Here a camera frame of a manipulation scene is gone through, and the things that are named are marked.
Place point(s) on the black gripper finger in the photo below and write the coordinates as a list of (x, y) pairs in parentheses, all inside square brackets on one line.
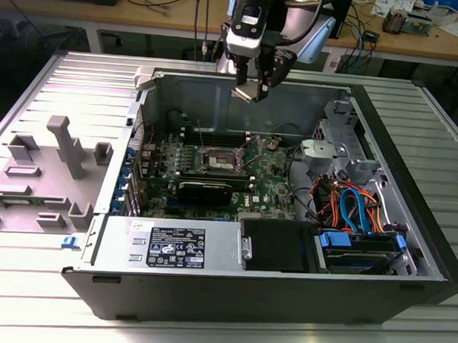
[(273, 71), (242, 71)]

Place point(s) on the silver CPU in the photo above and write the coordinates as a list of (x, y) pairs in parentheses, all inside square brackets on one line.
[(245, 90)]

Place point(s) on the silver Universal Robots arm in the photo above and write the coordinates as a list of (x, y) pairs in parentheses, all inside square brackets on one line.
[(314, 42)]

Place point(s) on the RAM slot with white clip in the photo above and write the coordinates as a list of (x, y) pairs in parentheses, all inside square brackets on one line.
[(223, 130), (223, 138)]

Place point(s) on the RAM slot with black clip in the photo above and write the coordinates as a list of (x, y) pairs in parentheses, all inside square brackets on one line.
[(222, 142), (223, 134)]

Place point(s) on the black upright tower box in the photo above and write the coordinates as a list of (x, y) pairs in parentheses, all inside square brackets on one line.
[(344, 17)]

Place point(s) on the round coin cell battery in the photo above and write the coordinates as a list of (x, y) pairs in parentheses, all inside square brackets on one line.
[(272, 144)]

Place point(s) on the perforated metal drive cage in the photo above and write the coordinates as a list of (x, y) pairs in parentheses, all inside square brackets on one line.
[(331, 124)]

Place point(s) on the grey corner fixture block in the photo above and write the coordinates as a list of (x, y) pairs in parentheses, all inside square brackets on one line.
[(143, 76)]

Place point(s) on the small black box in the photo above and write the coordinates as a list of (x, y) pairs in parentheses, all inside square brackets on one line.
[(371, 36)]

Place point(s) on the green RAM stick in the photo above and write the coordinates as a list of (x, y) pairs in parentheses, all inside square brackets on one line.
[(213, 175)]

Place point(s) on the green Dell motherboard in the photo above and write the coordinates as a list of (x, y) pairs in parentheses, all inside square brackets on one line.
[(268, 181)]

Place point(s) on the white printed sheet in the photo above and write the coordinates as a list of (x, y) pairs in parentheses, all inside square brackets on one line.
[(384, 6)]

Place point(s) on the metal heatsink cooler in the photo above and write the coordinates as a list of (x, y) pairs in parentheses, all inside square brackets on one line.
[(394, 21)]

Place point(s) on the black graphics card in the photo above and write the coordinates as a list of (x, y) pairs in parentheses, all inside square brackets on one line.
[(203, 195)]

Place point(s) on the blue card retention clip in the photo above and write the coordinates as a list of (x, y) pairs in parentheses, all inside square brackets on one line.
[(117, 205), (121, 189), (126, 171), (129, 154)]

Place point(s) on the grey electronic device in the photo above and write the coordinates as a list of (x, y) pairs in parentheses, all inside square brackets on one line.
[(420, 20)]

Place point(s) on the wooden workbench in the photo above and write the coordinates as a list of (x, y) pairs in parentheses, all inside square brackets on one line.
[(68, 10)]

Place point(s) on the grey parts rack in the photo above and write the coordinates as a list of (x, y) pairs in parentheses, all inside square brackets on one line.
[(93, 184)]

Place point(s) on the hard disk in blue carrier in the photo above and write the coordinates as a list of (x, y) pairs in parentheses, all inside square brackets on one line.
[(356, 257)]

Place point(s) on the dark office chair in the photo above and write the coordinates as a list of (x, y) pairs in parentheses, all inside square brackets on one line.
[(29, 49)]

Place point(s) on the silver power supply unit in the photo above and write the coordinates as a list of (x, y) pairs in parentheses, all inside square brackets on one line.
[(111, 246)]

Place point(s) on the black open PC case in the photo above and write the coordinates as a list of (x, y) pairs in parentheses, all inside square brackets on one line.
[(227, 296)]

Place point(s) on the blue plastic clip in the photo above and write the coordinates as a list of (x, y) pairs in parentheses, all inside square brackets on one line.
[(69, 242)]

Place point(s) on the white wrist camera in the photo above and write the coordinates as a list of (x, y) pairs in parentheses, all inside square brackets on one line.
[(245, 39)]

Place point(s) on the silver bracket with round hole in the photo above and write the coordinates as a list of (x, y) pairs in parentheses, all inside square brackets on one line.
[(313, 154)]

